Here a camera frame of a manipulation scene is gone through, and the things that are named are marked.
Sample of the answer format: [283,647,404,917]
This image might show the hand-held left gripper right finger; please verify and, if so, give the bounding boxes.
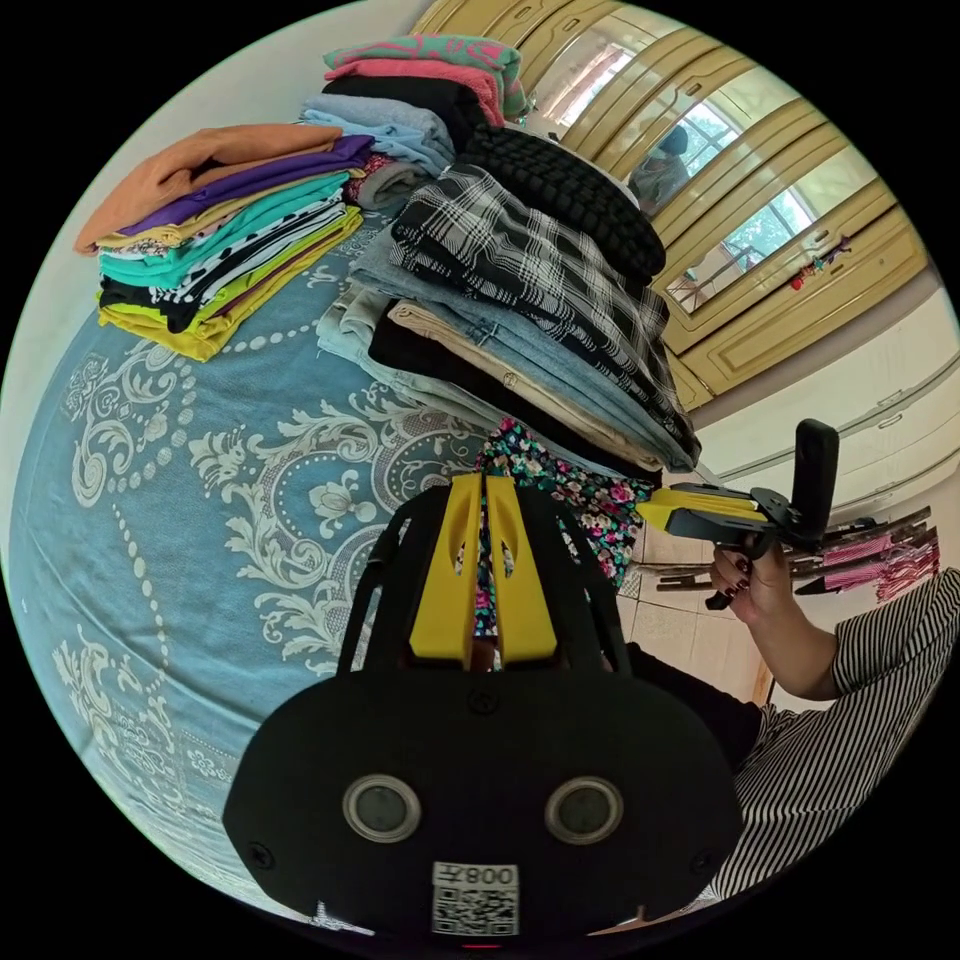
[485,473,559,670]

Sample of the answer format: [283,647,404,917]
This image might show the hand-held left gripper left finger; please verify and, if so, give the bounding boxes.
[408,473,483,666]

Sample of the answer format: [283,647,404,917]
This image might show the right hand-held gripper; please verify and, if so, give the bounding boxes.
[635,483,798,611]

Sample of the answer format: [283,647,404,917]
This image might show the floral patterned pants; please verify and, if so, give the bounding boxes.
[470,418,655,654]

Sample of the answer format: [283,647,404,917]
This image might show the person's right forearm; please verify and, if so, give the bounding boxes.
[738,592,842,703]

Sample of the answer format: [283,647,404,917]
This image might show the person's right hand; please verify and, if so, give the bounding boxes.
[708,539,791,626]

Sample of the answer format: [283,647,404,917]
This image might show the yellow cupboard with mirror doors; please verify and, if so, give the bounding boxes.
[408,0,936,413]

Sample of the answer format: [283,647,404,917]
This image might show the wooden rack with pink cloth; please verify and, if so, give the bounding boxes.
[657,505,943,602]

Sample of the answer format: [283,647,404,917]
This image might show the pile of jeans and plaid clothes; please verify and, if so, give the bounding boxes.
[318,123,703,483]

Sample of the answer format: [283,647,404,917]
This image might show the bed with blue ornamented quilt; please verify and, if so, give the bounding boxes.
[7,209,526,931]

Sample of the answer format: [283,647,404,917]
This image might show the person's body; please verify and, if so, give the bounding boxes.
[622,567,960,913]

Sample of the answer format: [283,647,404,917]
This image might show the pile of colourful thin clothes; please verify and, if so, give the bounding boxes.
[73,123,376,364]

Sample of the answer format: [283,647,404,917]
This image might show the pile of sweaters and towels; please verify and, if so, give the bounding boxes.
[299,33,526,213]

